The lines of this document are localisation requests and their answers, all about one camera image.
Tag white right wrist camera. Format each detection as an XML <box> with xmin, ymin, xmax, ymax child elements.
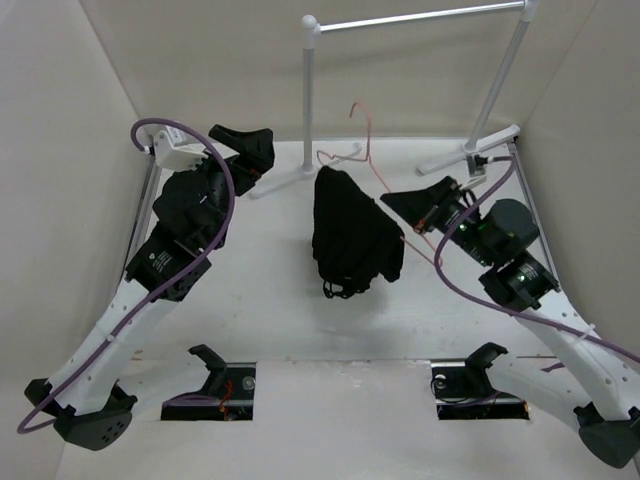
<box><xmin>462</xmin><ymin>154</ymin><xmax>492</xmax><ymax>189</ymax></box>

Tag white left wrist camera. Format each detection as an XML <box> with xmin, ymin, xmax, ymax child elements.
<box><xmin>153</xmin><ymin>126</ymin><xmax>205</xmax><ymax>172</ymax></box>

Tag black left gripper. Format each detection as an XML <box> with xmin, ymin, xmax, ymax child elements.
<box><xmin>177</xmin><ymin>127</ymin><xmax>275</xmax><ymax>250</ymax></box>

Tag black trousers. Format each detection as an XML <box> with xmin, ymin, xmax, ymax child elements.
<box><xmin>312</xmin><ymin>166</ymin><xmax>405</xmax><ymax>299</ymax></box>

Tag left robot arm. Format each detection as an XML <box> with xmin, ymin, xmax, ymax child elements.
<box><xmin>25</xmin><ymin>119</ymin><xmax>275</xmax><ymax>451</ymax></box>

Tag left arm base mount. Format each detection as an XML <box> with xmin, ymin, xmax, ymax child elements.
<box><xmin>160</xmin><ymin>344</ymin><xmax>257</xmax><ymax>422</ymax></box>

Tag white clothes rack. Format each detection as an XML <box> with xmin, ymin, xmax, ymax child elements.
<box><xmin>249</xmin><ymin>1</ymin><xmax>540</xmax><ymax>200</ymax></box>

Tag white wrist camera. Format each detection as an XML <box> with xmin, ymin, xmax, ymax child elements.
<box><xmin>462</xmin><ymin>154</ymin><xmax>492</xmax><ymax>189</ymax></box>
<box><xmin>153</xmin><ymin>126</ymin><xmax>205</xmax><ymax>172</ymax></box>

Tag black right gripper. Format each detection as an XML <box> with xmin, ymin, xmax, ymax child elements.
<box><xmin>382</xmin><ymin>175</ymin><xmax>499</xmax><ymax>267</ymax></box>

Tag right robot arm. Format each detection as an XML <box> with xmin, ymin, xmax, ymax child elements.
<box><xmin>381</xmin><ymin>176</ymin><xmax>639</xmax><ymax>469</ymax></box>

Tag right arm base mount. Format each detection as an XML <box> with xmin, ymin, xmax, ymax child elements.
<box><xmin>429</xmin><ymin>342</ymin><xmax>530</xmax><ymax>421</ymax></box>

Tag pink clothes hanger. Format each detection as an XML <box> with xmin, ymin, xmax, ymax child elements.
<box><xmin>315</xmin><ymin>101</ymin><xmax>441</xmax><ymax>266</ymax></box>

